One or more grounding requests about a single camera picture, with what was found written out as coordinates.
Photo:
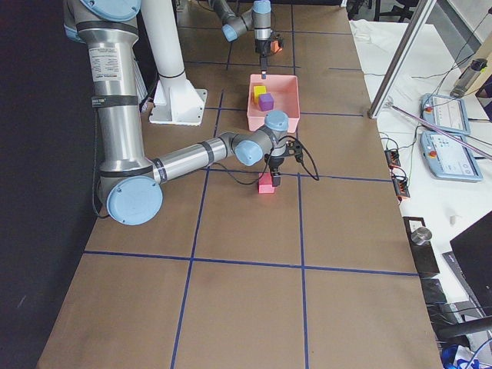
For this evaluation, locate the pink foam cube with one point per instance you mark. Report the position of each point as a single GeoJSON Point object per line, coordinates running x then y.
{"type": "Point", "coordinates": [265, 184]}

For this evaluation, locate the yellow foam cube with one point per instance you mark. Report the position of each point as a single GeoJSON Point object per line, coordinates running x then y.
{"type": "Point", "coordinates": [258, 90]}

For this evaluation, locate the purple foam cube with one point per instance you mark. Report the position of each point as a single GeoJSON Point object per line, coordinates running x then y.
{"type": "Point", "coordinates": [266, 102]}

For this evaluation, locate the upper orange connector board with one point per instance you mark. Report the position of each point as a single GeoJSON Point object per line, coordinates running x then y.
{"type": "Point", "coordinates": [393, 158]}

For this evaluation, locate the orange connector board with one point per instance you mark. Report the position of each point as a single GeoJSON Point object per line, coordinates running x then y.
{"type": "Point", "coordinates": [393, 158]}
{"type": "Point", "coordinates": [401, 188]}

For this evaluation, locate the lower orange connector board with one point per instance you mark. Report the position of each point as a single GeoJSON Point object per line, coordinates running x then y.
{"type": "Point", "coordinates": [401, 188]}

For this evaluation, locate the silver metal knob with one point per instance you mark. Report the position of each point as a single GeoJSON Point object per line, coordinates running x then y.
{"type": "Point", "coordinates": [421, 236]}

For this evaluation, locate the black block under knob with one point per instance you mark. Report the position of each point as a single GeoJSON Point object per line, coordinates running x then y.
{"type": "Point", "coordinates": [424, 259]}

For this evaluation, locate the lower teach pendant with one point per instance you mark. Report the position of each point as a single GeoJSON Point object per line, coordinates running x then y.
{"type": "Point", "coordinates": [447, 159]}

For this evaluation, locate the teach pendant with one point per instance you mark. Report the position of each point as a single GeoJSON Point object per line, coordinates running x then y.
{"type": "Point", "coordinates": [446, 112]}
{"type": "Point", "coordinates": [447, 159]}

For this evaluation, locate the upper teach pendant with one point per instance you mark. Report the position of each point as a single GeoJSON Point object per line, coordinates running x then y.
{"type": "Point", "coordinates": [446, 112]}

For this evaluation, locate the grey water bottle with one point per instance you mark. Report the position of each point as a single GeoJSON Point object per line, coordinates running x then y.
{"type": "Point", "coordinates": [468, 77]}

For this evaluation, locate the black monitor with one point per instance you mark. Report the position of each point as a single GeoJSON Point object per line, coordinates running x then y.
{"type": "Point", "coordinates": [472, 249]}

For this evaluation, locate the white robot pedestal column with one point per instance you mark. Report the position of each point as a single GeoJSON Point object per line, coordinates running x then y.
{"type": "Point", "coordinates": [176, 101]}

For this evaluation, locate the aluminium frame post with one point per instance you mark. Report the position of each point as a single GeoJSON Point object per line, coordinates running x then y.
{"type": "Point", "coordinates": [417, 22]}

